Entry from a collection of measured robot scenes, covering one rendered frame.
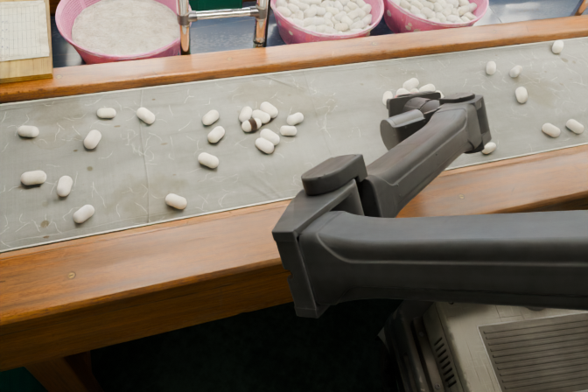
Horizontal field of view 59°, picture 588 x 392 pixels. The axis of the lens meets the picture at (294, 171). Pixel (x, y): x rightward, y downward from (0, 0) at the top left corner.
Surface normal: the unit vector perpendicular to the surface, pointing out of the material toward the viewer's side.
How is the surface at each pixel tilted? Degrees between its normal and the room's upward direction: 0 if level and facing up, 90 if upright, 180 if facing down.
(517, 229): 45
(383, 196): 50
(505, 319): 0
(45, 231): 0
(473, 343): 0
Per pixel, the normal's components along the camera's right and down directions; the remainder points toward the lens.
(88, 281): 0.12, -0.59
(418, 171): 0.77, -0.07
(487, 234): -0.29, -0.92
